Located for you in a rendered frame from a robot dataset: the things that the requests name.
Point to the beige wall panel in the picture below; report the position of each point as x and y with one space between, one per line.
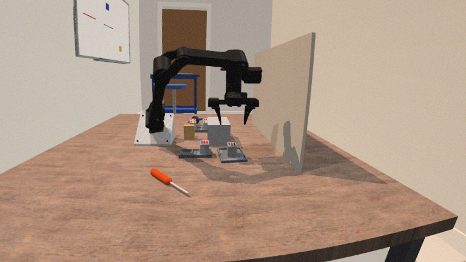
284 96

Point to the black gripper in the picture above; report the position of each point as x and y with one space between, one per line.
250 104

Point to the small orange cardboard box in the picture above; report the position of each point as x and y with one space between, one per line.
189 132

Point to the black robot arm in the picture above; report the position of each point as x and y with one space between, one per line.
234 62

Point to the orange-handled screwdriver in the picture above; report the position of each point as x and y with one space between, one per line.
165 179

